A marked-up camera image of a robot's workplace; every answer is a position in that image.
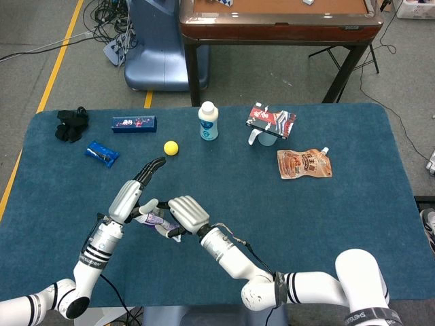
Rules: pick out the white storage box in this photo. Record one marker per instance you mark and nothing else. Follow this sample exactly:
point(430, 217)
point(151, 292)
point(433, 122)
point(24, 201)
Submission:
point(416, 8)

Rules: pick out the blue table mat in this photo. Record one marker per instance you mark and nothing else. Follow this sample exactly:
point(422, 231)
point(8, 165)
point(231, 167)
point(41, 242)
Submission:
point(272, 210)

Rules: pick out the purple white tube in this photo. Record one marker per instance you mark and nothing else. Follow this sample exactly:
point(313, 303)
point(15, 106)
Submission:
point(151, 220)

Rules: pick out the orange spout pouch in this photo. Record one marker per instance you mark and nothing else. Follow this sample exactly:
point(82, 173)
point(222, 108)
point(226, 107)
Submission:
point(304, 164)

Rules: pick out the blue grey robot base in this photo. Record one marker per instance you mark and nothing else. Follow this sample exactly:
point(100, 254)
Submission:
point(154, 51)

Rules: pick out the red black white book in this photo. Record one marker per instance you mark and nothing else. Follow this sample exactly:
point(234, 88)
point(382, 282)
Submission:
point(272, 120)

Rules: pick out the black folding stand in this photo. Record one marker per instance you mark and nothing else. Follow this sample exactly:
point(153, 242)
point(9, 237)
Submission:
point(374, 57)

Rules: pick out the white blue bottle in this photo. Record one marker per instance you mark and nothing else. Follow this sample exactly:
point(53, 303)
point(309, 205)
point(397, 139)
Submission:
point(208, 122)

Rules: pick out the blue white snake puzzle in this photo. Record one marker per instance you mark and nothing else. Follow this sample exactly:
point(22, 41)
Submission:
point(224, 2)

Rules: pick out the long dark blue box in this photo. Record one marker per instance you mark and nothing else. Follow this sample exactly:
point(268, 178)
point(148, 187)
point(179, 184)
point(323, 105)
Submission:
point(134, 124)

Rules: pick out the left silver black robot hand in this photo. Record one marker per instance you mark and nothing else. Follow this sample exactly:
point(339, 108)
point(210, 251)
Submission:
point(124, 202)

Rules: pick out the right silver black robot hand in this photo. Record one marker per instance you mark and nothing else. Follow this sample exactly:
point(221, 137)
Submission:
point(188, 214)

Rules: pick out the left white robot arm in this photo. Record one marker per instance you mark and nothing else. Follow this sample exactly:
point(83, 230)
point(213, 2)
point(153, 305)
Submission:
point(98, 244)

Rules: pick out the grey sneaker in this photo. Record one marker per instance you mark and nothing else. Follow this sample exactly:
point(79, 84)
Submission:
point(429, 225)

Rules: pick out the brown mahjong table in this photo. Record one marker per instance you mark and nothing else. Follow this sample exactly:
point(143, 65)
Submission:
point(278, 29)

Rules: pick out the blue snack packet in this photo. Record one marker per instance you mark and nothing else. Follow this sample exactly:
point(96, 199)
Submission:
point(101, 154)

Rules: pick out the blue grey robot torso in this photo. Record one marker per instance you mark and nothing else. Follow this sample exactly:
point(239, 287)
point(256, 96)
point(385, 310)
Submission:
point(204, 316)

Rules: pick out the grey power strip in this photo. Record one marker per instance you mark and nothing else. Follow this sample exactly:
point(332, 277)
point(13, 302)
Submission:
point(113, 51)

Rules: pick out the yellow ball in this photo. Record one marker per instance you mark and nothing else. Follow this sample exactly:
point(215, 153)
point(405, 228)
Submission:
point(171, 148)

